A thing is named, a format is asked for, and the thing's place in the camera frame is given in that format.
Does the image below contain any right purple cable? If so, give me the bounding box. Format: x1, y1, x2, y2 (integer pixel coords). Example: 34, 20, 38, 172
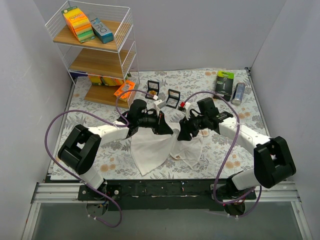
181, 90, 263, 218

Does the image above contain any white garment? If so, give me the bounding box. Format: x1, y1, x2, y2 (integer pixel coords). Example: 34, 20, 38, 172
130, 122, 209, 176

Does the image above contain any orange sponge pack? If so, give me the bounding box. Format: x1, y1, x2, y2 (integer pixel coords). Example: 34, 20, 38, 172
61, 6, 96, 44

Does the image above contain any yellow sponge pack lower shelf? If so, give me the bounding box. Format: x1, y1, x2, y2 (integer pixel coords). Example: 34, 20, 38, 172
88, 75, 124, 87

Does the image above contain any orange small package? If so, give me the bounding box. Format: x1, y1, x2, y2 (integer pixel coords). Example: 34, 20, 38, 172
113, 80, 136, 102

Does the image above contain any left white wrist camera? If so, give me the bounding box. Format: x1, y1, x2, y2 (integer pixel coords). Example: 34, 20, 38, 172
153, 99, 167, 111

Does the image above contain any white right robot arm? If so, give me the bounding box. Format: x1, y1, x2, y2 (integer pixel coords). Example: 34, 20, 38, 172
178, 97, 297, 199

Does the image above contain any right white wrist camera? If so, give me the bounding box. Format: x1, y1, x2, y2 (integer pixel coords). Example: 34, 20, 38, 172
178, 101, 192, 114

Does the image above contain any purple cable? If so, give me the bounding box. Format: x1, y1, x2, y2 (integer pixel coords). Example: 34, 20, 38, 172
44, 89, 158, 228
181, 90, 263, 218

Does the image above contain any aluminium frame rail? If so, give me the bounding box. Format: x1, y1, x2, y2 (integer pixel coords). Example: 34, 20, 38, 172
22, 181, 312, 240

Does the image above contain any white wire wooden shelf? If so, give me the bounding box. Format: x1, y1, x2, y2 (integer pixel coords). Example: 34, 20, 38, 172
44, 0, 141, 110

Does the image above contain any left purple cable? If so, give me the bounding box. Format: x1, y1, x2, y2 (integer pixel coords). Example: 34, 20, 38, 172
44, 89, 158, 228

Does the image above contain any left black display box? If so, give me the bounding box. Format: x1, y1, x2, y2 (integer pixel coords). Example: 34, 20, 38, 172
145, 80, 160, 100

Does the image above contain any green black razor package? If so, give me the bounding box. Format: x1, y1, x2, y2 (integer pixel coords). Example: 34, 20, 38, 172
214, 71, 235, 102

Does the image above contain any teal grey carton box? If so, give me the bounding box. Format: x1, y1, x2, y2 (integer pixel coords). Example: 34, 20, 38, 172
87, 12, 114, 44

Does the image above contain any black display box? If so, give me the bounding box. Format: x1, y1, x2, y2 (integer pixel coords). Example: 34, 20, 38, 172
166, 89, 181, 109
145, 80, 160, 100

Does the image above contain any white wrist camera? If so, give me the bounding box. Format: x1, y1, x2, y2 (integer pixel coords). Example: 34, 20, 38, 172
153, 99, 167, 111
178, 101, 192, 114

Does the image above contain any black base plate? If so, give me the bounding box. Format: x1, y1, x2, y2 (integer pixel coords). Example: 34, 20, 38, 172
77, 178, 257, 212

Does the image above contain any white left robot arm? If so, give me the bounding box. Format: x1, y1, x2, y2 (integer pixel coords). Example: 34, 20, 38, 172
57, 99, 174, 200

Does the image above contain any right black display box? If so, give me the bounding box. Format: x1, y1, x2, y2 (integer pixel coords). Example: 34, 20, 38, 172
166, 89, 181, 109

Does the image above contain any floral table mat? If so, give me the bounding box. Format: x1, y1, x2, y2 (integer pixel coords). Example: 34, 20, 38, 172
57, 69, 268, 180

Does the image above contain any blue silver can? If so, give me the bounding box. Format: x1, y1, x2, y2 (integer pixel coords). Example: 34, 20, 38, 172
231, 82, 246, 106

